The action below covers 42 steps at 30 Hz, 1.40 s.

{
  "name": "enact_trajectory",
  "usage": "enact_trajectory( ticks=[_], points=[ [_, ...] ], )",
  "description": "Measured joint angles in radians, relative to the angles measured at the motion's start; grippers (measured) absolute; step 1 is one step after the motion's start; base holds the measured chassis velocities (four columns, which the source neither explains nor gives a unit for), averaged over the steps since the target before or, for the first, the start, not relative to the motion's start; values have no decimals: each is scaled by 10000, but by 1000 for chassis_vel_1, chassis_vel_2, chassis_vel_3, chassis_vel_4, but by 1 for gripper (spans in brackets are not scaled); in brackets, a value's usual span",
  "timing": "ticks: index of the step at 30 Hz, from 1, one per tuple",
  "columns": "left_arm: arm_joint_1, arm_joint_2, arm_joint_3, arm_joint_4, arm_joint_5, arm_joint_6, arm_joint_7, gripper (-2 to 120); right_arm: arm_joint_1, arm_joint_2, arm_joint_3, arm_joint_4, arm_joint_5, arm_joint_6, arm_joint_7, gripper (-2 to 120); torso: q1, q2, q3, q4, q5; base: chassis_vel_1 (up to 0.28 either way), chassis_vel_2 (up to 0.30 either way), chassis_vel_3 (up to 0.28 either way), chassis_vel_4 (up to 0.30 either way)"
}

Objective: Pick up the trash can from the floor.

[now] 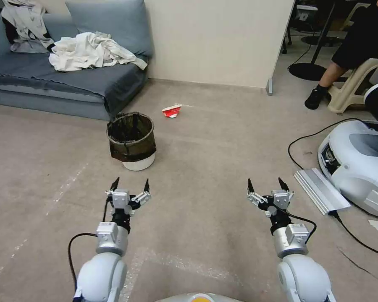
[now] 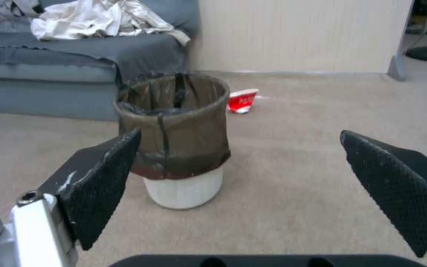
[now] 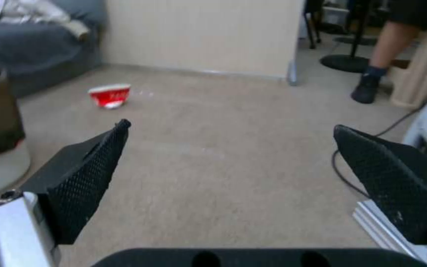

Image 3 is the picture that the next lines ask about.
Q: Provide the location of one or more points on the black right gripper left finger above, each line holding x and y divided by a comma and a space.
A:
76, 183

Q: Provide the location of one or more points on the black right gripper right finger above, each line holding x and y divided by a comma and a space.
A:
387, 172

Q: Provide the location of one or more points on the black round floor stand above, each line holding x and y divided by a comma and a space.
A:
347, 55

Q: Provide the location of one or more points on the red paper bowl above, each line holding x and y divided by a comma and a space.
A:
109, 96

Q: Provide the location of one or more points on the beige plastic chair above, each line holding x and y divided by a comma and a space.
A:
421, 66

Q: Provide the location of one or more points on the person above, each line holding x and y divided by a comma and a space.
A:
387, 41

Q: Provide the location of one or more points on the grey blue sofa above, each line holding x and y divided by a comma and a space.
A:
39, 41

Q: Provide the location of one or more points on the white cloth on sofa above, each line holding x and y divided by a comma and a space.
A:
24, 11

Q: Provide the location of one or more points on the beige partition panel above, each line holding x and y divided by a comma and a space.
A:
206, 36

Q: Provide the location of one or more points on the silver aluminium rail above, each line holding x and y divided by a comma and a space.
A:
380, 222

